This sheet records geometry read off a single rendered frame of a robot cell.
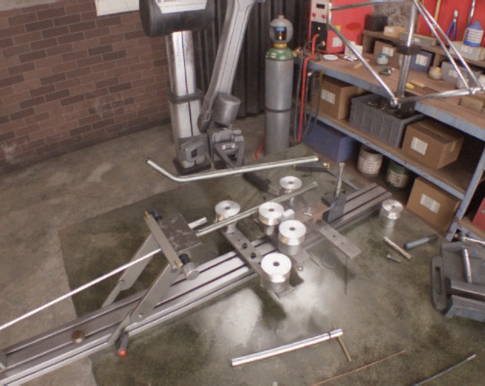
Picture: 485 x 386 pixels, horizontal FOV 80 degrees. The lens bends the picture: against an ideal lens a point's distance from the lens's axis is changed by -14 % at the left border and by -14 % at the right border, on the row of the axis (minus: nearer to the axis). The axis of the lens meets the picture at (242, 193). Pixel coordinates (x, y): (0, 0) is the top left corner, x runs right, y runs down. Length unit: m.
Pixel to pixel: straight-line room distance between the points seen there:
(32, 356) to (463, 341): 0.74
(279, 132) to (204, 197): 1.77
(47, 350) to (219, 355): 0.28
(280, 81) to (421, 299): 1.97
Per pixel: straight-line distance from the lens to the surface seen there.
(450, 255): 0.80
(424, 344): 0.64
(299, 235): 0.62
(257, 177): 0.88
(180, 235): 0.52
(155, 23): 1.06
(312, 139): 2.66
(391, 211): 0.79
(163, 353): 0.59
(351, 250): 0.67
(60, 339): 0.62
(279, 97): 2.46
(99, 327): 0.61
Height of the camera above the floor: 1.39
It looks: 36 degrees down
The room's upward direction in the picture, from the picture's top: 1 degrees counter-clockwise
